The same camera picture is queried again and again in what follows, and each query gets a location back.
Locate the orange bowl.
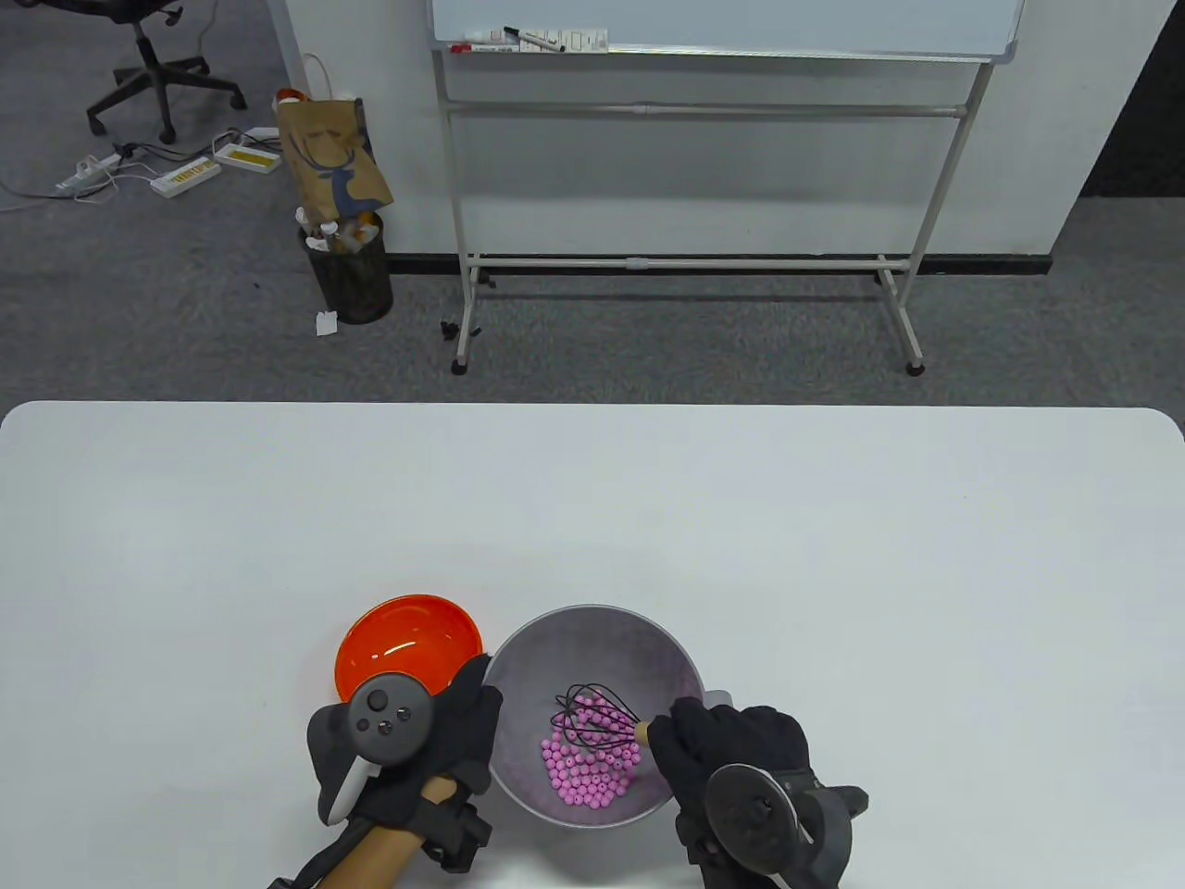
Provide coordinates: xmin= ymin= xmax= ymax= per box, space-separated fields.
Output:
xmin=335 ymin=595 xmax=486 ymax=703

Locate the grey left hand controller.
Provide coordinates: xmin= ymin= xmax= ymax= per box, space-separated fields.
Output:
xmin=307 ymin=671 xmax=436 ymax=825

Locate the grey salad bowl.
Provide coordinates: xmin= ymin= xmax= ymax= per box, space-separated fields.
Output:
xmin=481 ymin=605 xmax=738 ymax=831

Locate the white power strip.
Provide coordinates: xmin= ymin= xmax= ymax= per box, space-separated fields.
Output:
xmin=56 ymin=155 xmax=122 ymax=195

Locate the whiteboard on metal stand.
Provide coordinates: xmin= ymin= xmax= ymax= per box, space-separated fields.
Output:
xmin=428 ymin=0 xmax=1027 ymax=376

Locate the pile of pink plastic beads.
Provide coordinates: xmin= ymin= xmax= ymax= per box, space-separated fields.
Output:
xmin=540 ymin=690 xmax=642 ymax=808

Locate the black mesh waste bin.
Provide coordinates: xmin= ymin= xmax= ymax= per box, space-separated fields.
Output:
xmin=298 ymin=211 xmax=395 ymax=325

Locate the black whisk with wooden handle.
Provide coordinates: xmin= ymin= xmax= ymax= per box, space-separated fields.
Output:
xmin=551 ymin=685 xmax=656 ymax=749

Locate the person's left hand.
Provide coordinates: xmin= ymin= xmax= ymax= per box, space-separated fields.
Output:
xmin=356 ymin=655 xmax=504 ymax=876

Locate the grey hand controller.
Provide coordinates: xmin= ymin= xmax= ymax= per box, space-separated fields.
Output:
xmin=705 ymin=764 xmax=870 ymax=889
xmin=307 ymin=671 xmax=436 ymax=825

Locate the person's right hand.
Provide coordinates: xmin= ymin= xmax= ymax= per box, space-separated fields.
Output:
xmin=648 ymin=697 xmax=813 ymax=889

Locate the black office chair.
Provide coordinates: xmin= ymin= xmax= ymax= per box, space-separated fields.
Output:
xmin=32 ymin=0 xmax=248 ymax=145

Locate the black door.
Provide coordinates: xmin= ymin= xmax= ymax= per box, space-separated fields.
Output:
xmin=1079 ymin=0 xmax=1185 ymax=200

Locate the pile of discarded bottles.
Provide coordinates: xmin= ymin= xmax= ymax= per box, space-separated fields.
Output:
xmin=296 ymin=207 xmax=382 ymax=256

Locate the grey right hand controller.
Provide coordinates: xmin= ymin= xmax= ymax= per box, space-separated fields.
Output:
xmin=705 ymin=764 xmax=870 ymax=889

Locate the black controller cable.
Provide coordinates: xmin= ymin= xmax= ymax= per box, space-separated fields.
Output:
xmin=264 ymin=820 xmax=371 ymax=889

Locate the brown paper bag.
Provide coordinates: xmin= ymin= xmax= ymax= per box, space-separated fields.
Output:
xmin=276 ymin=53 xmax=395 ymax=219

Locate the white box with yellow label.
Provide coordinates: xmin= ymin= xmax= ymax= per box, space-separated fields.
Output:
xmin=214 ymin=137 xmax=283 ymax=175
xmin=151 ymin=157 xmax=222 ymax=199

